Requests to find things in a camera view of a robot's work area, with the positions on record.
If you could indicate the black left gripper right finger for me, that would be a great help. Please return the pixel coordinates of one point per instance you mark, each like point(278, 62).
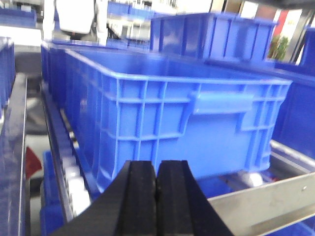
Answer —
point(182, 208)

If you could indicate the blue crate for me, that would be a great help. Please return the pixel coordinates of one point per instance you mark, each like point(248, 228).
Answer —
point(7, 71)
point(224, 36)

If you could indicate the roller track rail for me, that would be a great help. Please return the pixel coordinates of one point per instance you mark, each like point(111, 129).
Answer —
point(62, 146)

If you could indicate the blue crate far left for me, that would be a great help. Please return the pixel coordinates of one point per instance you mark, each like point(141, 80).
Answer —
point(7, 71)

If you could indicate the blue crate behind right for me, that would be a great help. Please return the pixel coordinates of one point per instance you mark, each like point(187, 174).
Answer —
point(224, 36)

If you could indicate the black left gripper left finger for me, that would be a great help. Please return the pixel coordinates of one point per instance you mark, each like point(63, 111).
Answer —
point(126, 208)

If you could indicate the stainless steel shelf rail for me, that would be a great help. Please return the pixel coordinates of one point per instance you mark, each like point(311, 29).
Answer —
point(261, 210)

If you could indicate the blue bin lower shelf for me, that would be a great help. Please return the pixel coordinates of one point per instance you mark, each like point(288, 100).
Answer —
point(51, 212)

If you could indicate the large blue crate upper shelf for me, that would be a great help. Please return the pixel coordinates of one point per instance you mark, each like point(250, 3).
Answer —
point(125, 105)

